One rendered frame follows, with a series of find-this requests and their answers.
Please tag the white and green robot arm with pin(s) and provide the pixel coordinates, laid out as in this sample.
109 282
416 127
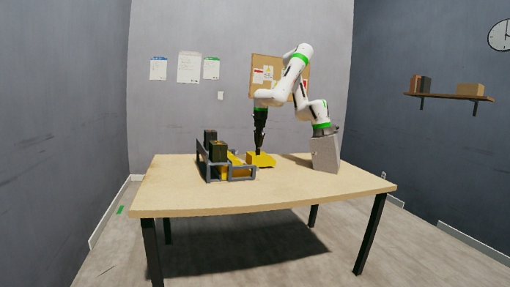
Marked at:
316 111

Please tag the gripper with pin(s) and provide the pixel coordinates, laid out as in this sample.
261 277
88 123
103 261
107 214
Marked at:
258 134

